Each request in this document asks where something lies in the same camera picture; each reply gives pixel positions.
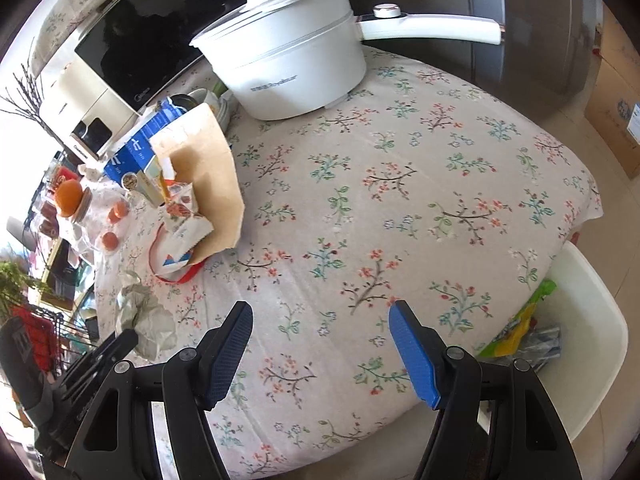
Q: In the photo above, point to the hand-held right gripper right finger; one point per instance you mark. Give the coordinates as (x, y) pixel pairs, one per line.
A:
(415, 355)

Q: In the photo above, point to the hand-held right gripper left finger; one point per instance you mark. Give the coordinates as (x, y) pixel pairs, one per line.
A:
(225, 360)

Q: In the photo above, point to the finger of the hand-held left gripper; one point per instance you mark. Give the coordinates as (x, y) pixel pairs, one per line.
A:
(107, 352)

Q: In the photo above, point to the clear plastic wrap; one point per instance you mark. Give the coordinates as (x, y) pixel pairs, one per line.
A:
(145, 315)

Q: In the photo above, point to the green snack bag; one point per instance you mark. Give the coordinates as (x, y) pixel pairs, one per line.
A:
(520, 325)

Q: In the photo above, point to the white plastic chair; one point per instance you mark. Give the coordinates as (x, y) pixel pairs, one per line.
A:
(585, 310)

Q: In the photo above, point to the red package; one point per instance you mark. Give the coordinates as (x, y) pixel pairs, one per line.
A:
(45, 330)

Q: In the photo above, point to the green leafy vegetable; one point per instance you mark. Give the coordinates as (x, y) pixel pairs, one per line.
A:
(20, 285)

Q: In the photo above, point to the small orange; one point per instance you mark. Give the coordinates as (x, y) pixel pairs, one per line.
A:
(109, 241)
(119, 211)

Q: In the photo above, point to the red white plastic bag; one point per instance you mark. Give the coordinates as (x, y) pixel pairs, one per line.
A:
(180, 240)

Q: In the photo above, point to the glass pitcher with wooden lid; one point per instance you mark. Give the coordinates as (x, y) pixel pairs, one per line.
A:
(95, 212)

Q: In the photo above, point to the dark lid glass jar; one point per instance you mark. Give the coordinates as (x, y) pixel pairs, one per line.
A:
(47, 217)

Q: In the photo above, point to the large orange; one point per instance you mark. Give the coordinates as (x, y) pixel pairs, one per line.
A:
(68, 197)

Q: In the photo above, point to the yellow flat packet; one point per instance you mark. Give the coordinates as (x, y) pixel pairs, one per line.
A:
(150, 185)

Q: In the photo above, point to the red label glass jar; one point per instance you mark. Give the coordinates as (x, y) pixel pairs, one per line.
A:
(62, 176)

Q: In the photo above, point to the brown paper bag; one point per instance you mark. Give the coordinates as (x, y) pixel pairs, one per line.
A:
(215, 175)

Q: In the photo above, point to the blue carton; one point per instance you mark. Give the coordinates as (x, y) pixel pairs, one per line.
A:
(135, 152)

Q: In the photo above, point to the white air fryer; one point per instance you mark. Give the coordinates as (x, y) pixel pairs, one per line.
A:
(65, 110)

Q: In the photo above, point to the bare branches bunch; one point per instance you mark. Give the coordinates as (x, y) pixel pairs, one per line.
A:
(31, 110)

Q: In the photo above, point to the white bowl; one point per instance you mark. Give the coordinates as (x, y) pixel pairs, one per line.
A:
(205, 97)

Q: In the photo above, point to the white electric pot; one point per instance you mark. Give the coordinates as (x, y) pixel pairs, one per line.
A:
(300, 60)

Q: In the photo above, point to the cardboard box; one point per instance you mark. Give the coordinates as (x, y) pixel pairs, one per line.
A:
(620, 35)
(612, 105)

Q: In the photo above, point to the black white microwave oven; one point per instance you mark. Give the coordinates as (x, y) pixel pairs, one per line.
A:
(165, 35)

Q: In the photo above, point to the floral microwave cover cloth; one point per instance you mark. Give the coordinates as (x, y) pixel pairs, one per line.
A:
(75, 5)

